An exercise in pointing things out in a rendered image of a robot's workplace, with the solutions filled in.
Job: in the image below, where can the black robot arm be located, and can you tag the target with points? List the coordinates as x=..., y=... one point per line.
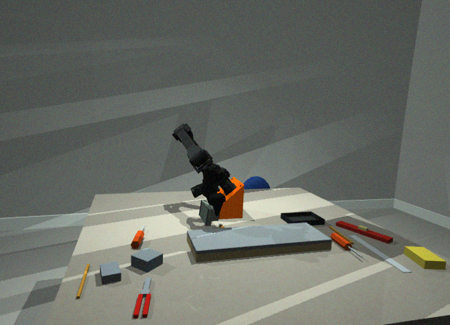
x=212, y=173

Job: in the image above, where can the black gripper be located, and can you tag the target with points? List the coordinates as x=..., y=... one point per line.
x=215, y=199

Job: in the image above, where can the yellow rectangular block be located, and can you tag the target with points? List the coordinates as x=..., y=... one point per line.
x=424, y=258

